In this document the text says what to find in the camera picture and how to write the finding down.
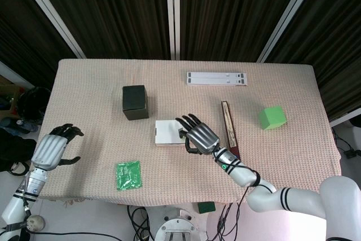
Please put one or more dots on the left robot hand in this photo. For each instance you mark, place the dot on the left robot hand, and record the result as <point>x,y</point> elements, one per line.
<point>48,150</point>

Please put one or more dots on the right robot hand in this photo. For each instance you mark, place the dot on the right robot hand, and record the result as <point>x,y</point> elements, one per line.
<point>201,138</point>

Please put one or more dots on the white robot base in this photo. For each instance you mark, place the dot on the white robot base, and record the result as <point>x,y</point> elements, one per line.
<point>180,225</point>

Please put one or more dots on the white cardboard box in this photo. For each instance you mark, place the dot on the white cardboard box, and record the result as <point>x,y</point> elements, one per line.
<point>166,133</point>

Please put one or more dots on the black cardboard box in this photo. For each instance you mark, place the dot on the black cardboard box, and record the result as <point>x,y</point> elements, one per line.
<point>134,102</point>

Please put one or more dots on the dark red folding fan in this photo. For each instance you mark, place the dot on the dark red folding fan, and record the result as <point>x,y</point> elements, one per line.
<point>229,128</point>

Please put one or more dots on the clear water bottle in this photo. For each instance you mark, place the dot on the clear water bottle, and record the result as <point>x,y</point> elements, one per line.
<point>26,125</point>

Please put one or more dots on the black bag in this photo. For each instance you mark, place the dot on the black bag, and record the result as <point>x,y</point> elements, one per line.
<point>14,145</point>

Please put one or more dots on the beige waffle tablecloth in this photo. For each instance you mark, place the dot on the beige waffle tablecloth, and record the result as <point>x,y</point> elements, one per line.
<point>175,173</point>

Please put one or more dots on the black trash bin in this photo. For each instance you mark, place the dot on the black trash bin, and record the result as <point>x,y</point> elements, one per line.
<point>32,105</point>

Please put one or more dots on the white flat power strip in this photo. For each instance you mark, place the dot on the white flat power strip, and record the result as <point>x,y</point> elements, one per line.
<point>217,78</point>

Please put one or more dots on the small dark green block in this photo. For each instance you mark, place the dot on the small dark green block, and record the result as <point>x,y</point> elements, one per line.
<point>206,207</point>

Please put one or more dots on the green foam block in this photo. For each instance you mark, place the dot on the green foam block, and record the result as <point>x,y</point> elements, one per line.
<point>272,118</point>

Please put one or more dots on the green tea packet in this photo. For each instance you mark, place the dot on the green tea packet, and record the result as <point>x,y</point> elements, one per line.
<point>129,174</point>

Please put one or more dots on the dark brown curtain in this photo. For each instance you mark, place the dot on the dark brown curtain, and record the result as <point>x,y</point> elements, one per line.
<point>112,12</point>

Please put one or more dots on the white partition post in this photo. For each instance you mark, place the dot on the white partition post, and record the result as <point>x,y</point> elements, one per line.
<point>172,12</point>
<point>290,15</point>
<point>50,12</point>

